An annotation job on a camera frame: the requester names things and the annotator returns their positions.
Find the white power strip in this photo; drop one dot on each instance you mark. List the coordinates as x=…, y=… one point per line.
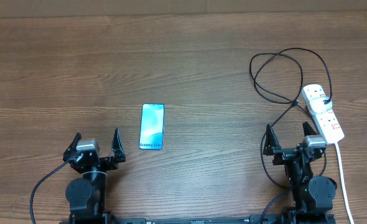
x=327, y=123

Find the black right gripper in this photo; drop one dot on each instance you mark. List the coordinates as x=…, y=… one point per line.
x=282, y=154

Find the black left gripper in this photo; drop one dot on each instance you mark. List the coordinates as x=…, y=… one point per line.
x=111, y=163

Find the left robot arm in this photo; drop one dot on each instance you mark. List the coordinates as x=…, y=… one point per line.
x=87, y=195

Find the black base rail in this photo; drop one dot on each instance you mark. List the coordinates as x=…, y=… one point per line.
x=252, y=219

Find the white charger adapter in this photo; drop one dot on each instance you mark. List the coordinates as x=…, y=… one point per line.
x=320, y=105

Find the cardboard backdrop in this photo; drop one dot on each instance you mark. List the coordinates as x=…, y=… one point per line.
x=63, y=8

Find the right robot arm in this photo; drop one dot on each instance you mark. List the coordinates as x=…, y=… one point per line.
x=312, y=194

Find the blue Galaxy smartphone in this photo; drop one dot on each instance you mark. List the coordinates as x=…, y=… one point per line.
x=152, y=126

